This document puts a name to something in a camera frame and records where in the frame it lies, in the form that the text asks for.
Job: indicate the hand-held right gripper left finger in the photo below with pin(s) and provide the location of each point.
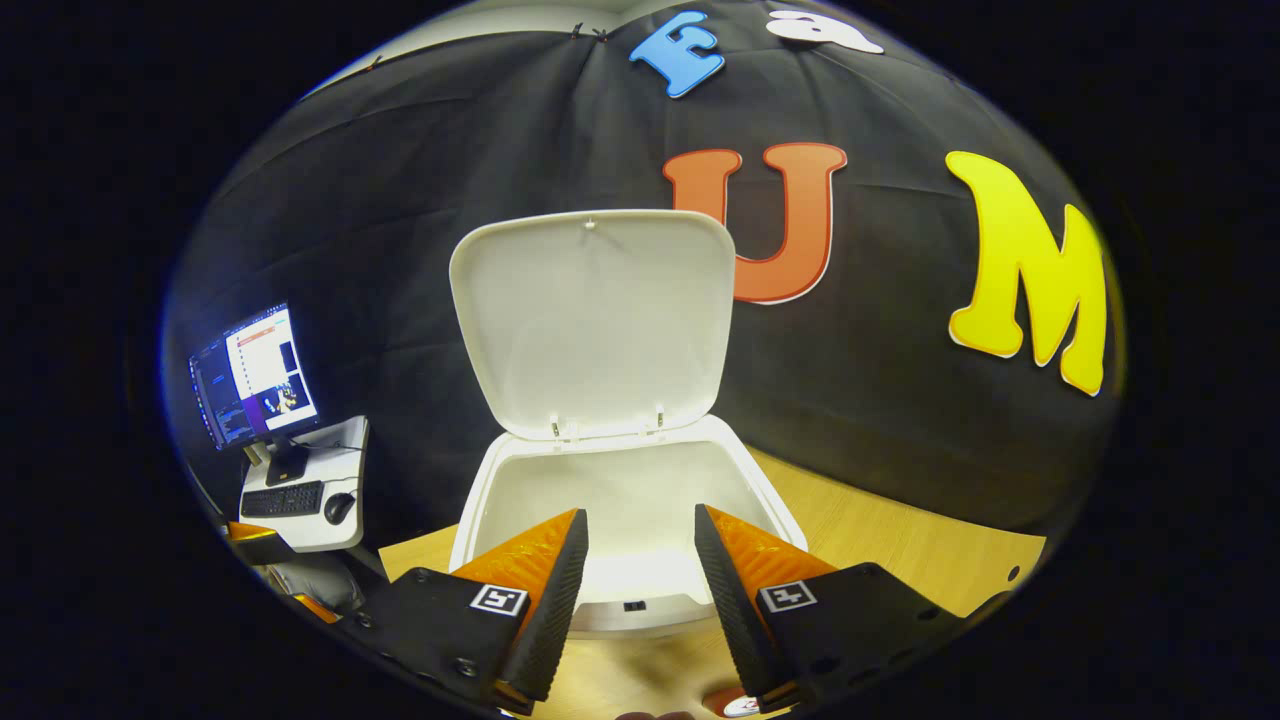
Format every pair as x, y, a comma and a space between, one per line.
550, 600

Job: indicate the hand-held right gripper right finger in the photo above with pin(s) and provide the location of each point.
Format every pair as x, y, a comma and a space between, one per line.
740, 610

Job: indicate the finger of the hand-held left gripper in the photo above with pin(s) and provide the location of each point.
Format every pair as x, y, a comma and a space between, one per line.
262, 548
318, 608

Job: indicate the red pop can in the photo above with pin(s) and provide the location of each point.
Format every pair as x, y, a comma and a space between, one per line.
738, 706

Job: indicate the white desktop garbage bin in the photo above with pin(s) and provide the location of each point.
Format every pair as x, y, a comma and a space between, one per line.
595, 320

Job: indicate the wooden desktop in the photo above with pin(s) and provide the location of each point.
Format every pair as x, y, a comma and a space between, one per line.
880, 540

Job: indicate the grey rounded object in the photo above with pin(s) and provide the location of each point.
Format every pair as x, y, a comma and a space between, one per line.
315, 580

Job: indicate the black keyboard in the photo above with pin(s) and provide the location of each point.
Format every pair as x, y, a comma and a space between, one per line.
282, 499

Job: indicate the black monitor stand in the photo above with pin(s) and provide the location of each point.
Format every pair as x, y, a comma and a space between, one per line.
287, 465

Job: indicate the black computer mouse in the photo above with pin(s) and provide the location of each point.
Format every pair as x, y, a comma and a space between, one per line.
340, 507

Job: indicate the white side table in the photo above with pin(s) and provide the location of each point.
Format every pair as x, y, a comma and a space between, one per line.
340, 450

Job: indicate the computer monitor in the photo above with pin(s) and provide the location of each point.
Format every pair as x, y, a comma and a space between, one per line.
255, 380

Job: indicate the black backdrop cloth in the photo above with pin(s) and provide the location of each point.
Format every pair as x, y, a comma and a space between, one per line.
400, 200

